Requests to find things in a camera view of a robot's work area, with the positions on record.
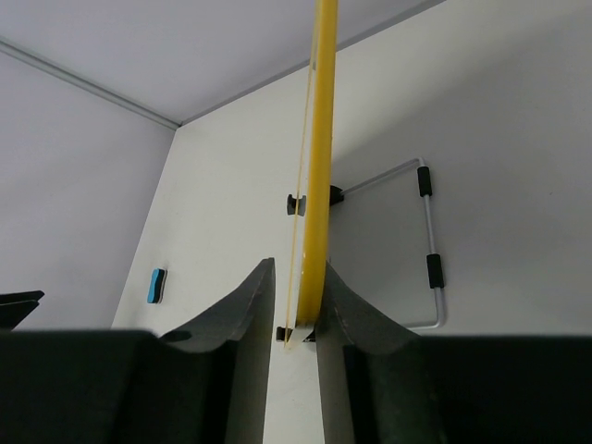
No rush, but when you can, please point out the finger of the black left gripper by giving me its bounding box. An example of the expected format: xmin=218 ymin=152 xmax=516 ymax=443
xmin=0 ymin=290 xmax=44 ymax=331

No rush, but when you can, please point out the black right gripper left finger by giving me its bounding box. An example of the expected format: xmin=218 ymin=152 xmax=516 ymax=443
xmin=1 ymin=258 xmax=276 ymax=443

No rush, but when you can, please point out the blue whiteboard eraser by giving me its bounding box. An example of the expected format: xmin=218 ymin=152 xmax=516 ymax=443
xmin=147 ymin=268 xmax=167 ymax=304

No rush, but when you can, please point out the yellow framed whiteboard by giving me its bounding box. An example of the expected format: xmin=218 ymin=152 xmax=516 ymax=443
xmin=282 ymin=1 xmax=339 ymax=350

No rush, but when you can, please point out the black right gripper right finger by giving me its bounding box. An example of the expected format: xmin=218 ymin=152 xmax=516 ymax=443
xmin=315 ymin=269 xmax=591 ymax=443

